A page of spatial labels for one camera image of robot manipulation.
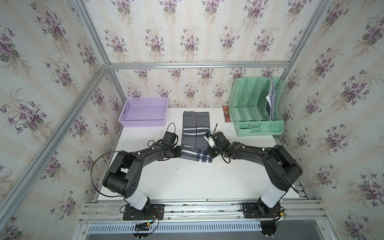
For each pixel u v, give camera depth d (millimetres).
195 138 1012
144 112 1184
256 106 1186
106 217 721
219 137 732
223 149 711
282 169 470
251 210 721
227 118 1140
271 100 988
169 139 745
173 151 833
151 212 725
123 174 453
